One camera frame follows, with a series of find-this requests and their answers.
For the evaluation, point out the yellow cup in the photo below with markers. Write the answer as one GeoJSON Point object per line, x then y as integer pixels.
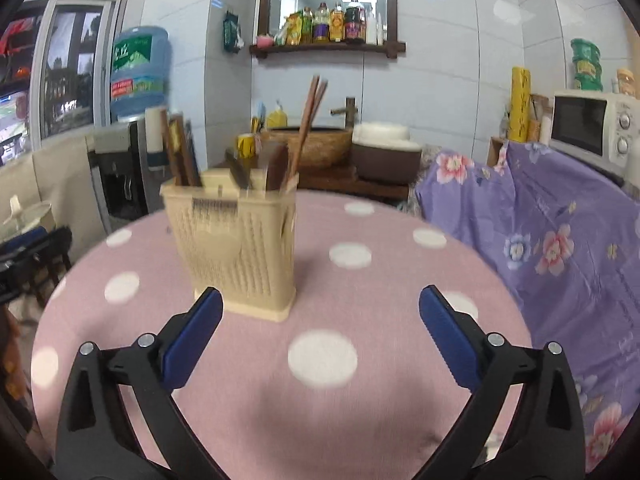
{"type": "Point", "coordinates": [246, 146]}

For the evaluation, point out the grey textured cloth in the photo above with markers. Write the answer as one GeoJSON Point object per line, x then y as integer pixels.
{"type": "Point", "coordinates": [425, 160]}

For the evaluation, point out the purple label oil bottle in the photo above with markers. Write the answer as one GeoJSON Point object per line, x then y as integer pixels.
{"type": "Point", "coordinates": [321, 25]}

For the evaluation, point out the yellow green snack packet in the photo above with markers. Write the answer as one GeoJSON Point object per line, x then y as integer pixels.
{"type": "Point", "coordinates": [291, 30]}

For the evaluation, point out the brown wooden spoon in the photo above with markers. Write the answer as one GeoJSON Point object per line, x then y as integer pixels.
{"type": "Point", "coordinates": [171, 150]}
{"type": "Point", "coordinates": [187, 155]}

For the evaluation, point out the white brown rice cooker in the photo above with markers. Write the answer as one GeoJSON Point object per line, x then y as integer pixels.
{"type": "Point", "coordinates": [385, 160]}

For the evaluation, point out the white plastic lid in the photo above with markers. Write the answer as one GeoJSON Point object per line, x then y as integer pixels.
{"type": "Point", "coordinates": [22, 215]}

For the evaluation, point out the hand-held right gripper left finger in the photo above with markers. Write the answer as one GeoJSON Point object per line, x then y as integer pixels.
{"type": "Point", "coordinates": [192, 340]}

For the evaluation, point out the bamboo style faucet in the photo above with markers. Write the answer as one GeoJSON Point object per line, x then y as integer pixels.
{"type": "Point", "coordinates": [349, 110]}

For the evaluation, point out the pink polka-dot tablecloth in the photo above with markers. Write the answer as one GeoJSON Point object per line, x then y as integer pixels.
{"type": "Point", "coordinates": [325, 300]}

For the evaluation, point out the dark wooden table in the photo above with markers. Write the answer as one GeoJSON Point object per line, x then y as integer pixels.
{"type": "Point", "coordinates": [350, 185]}

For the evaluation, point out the window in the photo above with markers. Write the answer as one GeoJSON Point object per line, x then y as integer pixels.
{"type": "Point", "coordinates": [75, 70]}

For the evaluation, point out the green hanging packet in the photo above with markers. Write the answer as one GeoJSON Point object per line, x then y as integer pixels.
{"type": "Point", "coordinates": [232, 32]}

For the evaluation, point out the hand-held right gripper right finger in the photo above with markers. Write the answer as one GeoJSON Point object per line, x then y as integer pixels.
{"type": "Point", "coordinates": [450, 340]}

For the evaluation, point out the green label bottle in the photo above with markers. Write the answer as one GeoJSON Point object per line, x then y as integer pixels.
{"type": "Point", "coordinates": [306, 27]}

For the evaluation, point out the yellow roll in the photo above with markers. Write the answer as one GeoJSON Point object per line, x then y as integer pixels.
{"type": "Point", "coordinates": [519, 105]}

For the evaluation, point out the blue water jug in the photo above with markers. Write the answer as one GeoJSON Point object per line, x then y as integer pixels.
{"type": "Point", "coordinates": [140, 70]}

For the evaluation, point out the beige plastic utensil holder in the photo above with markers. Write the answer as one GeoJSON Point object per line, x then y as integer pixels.
{"type": "Point", "coordinates": [235, 260]}

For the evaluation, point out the water dispenser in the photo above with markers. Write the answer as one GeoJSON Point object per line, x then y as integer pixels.
{"type": "Point", "coordinates": [117, 175]}

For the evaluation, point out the amber sauce bottle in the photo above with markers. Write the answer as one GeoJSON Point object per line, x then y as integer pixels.
{"type": "Point", "coordinates": [337, 24]}

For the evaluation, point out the woven wash basin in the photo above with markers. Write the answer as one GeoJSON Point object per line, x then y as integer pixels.
{"type": "Point", "coordinates": [325, 147]}

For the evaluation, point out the dark flat utensil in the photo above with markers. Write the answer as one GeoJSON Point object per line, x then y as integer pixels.
{"type": "Point", "coordinates": [239, 172]}

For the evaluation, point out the purple floral cloth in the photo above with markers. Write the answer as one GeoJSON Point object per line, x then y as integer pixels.
{"type": "Point", "coordinates": [550, 220]}

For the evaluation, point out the yellow lidded jar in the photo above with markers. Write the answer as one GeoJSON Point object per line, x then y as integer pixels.
{"type": "Point", "coordinates": [626, 82]}

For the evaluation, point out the yellow detergent bottle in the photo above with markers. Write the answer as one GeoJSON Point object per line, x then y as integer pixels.
{"type": "Point", "coordinates": [275, 117]}

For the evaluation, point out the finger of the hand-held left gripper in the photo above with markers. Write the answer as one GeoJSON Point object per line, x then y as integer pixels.
{"type": "Point", "coordinates": [25, 245]}

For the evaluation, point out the brown wooden spatula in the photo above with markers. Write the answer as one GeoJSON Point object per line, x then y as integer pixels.
{"type": "Point", "coordinates": [276, 167]}

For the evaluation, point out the pink bowl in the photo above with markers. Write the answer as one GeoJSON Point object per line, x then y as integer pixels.
{"type": "Point", "coordinates": [265, 40]}

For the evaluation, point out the light wooden cabinet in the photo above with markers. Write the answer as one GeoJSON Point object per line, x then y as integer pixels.
{"type": "Point", "coordinates": [495, 150]}

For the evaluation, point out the white paper roll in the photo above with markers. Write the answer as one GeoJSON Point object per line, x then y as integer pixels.
{"type": "Point", "coordinates": [154, 130]}

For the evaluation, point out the dark soy sauce bottle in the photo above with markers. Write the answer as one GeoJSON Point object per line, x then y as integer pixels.
{"type": "Point", "coordinates": [355, 22]}

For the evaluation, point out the white bottle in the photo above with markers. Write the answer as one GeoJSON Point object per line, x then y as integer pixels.
{"type": "Point", "coordinates": [375, 27]}

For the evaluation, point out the white microwave oven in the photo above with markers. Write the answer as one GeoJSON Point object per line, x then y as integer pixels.
{"type": "Point", "coordinates": [595, 125]}

